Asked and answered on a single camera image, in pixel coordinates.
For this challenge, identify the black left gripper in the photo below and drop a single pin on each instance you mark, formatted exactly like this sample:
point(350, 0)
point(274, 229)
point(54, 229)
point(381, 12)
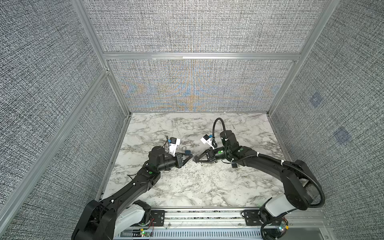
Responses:
point(179, 159)

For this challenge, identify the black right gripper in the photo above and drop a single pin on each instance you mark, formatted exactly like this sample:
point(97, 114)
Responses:
point(208, 152)

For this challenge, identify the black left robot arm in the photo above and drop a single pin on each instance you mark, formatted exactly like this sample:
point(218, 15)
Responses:
point(98, 220)

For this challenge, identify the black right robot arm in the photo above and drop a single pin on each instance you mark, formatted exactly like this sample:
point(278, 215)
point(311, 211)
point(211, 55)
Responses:
point(301, 188)

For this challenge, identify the green circuit board left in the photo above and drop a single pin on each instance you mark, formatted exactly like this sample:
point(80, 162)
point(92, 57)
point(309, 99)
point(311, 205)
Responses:
point(145, 233)

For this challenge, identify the green circuit board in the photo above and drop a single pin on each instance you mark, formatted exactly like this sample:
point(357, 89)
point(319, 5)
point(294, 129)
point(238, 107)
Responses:
point(145, 233)
point(281, 229)

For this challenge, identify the green circuit board right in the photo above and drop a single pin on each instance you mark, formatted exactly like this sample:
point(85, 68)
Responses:
point(281, 229)

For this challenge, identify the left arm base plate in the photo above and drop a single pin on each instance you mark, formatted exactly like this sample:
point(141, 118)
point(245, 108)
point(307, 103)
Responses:
point(141, 218)

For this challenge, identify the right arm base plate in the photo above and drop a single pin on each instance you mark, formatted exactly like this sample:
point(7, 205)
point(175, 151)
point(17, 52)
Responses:
point(255, 217)

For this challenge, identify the aluminium front rail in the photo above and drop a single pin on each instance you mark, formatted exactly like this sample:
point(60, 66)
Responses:
point(226, 224)

